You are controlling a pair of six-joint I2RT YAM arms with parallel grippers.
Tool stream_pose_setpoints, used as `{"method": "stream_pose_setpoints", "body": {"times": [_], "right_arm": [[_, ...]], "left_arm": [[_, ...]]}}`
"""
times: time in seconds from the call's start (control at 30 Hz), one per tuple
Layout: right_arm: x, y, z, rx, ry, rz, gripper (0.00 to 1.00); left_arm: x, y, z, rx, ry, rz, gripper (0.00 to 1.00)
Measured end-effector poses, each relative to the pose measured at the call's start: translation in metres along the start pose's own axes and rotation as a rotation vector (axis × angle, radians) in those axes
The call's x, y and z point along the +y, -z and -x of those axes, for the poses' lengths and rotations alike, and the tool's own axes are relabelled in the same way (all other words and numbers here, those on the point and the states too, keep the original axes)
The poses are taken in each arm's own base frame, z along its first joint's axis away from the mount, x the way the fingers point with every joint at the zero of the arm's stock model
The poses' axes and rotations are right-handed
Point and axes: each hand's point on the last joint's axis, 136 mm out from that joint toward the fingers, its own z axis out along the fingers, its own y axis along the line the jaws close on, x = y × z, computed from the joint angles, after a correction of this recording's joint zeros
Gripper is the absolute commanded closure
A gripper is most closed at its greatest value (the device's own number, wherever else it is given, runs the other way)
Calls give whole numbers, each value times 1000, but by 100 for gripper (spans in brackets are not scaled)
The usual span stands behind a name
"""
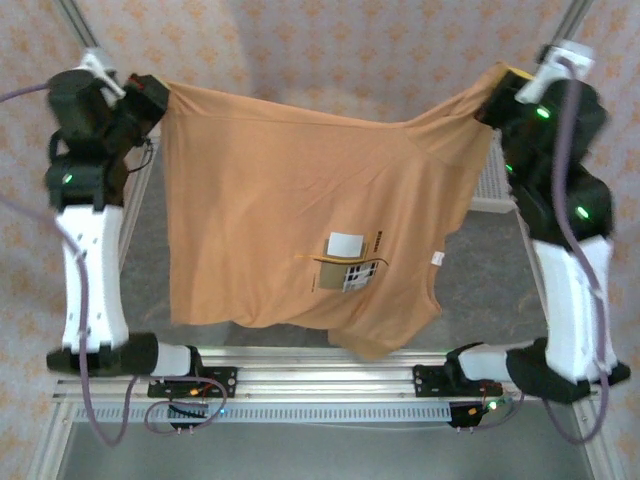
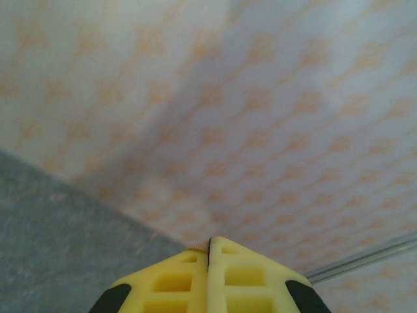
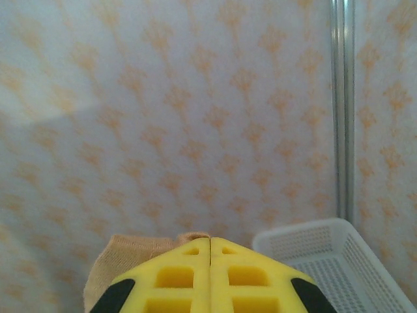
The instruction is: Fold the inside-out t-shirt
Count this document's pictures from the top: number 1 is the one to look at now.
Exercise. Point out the white plastic mesh basket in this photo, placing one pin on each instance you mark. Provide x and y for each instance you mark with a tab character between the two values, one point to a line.
492	172

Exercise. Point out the orange-brown t-shirt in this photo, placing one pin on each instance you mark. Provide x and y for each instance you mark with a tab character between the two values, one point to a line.
280	200

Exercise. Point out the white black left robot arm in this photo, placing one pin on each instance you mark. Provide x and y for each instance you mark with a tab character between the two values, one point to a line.
92	270

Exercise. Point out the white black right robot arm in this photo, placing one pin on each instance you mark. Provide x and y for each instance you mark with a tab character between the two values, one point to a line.
570	300

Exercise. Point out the patterned backdrop cloth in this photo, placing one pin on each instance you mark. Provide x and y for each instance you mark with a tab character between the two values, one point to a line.
320	45

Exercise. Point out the aluminium mounting beam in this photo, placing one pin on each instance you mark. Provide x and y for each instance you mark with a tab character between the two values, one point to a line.
325	385

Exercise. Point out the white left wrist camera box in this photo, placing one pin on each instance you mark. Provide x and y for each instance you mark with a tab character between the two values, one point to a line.
97	65

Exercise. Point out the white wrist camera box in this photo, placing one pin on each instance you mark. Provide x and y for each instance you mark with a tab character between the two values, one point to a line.
570	55
97	65

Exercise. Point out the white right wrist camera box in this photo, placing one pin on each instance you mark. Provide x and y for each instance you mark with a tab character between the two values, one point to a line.
570	55

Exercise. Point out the aluminium frame post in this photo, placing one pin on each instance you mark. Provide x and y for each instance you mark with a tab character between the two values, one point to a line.
75	22
572	20

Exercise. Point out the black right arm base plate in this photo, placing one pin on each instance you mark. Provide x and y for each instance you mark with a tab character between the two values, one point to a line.
425	382

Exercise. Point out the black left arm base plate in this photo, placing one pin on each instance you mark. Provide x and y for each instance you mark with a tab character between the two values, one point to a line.
227	382

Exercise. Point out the aluminium frame leg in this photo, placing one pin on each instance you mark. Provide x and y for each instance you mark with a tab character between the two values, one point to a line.
600	450
48	450

